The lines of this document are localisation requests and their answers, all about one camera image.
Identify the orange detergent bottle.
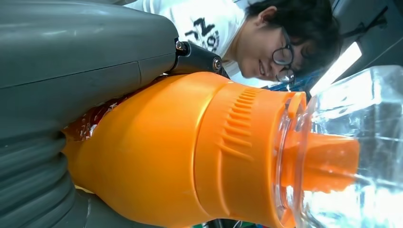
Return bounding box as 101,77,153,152
61,64,403,228

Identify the person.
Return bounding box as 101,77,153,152
124,0,344,87

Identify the ceiling light strip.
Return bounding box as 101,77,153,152
310,41,363,95

